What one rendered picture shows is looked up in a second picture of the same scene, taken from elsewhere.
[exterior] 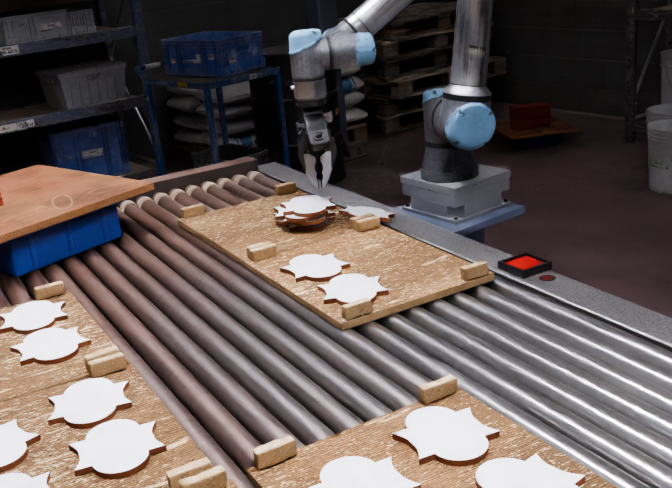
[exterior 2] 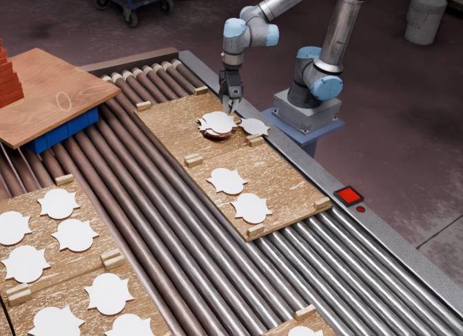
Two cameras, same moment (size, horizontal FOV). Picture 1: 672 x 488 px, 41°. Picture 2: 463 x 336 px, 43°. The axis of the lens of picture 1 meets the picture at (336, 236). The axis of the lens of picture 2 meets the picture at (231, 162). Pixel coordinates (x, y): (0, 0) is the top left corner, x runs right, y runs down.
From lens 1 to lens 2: 0.69 m
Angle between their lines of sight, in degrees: 20
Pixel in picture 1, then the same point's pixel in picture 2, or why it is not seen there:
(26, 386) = (67, 272)
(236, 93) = not seen: outside the picture
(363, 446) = not seen: outside the picture
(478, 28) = (344, 32)
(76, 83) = not seen: outside the picture
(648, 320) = (414, 258)
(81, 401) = (104, 294)
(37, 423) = (80, 308)
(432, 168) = (295, 98)
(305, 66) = (233, 46)
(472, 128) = (328, 90)
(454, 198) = (306, 120)
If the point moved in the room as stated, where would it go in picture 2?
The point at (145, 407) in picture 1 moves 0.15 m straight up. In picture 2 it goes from (141, 301) to (140, 264)
